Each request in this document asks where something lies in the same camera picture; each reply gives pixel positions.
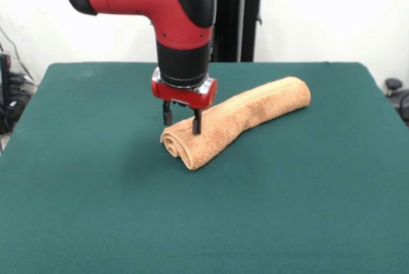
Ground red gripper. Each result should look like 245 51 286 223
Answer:
151 68 219 136

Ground orange terry towel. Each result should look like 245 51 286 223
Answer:
159 76 312 171

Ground dark green table cloth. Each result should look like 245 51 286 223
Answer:
0 61 409 274

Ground black equipment stack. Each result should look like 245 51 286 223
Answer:
0 52 36 135

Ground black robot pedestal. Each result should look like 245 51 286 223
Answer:
209 0 276 63

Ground grey cable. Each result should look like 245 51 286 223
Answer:
0 26 35 80

